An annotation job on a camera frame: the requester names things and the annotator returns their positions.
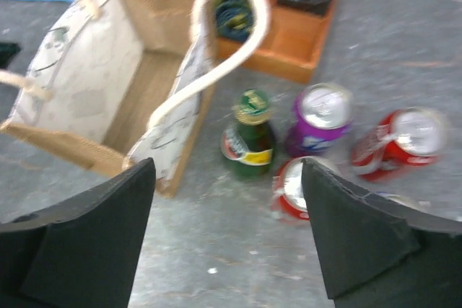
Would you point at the purple soda can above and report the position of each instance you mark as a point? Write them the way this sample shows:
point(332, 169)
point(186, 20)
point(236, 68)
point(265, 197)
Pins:
point(323, 114)

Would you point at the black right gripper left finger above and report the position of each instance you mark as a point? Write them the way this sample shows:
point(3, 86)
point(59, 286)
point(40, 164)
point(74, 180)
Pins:
point(81, 252)

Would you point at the green glass bottle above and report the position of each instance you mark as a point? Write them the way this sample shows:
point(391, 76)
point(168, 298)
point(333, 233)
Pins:
point(248, 144)

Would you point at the dark rolled fabric behind bag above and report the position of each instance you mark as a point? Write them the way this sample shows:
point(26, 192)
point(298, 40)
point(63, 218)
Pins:
point(234, 19)

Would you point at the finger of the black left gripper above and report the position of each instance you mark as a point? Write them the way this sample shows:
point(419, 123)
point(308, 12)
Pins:
point(8, 50)

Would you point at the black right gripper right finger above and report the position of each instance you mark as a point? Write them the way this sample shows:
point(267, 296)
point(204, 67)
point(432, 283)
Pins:
point(378, 253)

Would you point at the orange compartment tray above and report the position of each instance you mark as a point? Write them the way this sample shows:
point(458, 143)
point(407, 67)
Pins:
point(294, 45)

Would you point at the brown canvas bag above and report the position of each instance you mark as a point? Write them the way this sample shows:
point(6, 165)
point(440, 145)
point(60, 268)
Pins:
point(117, 81)

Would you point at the red soda can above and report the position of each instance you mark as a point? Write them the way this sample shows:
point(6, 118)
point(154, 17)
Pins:
point(404, 140)
point(287, 203)

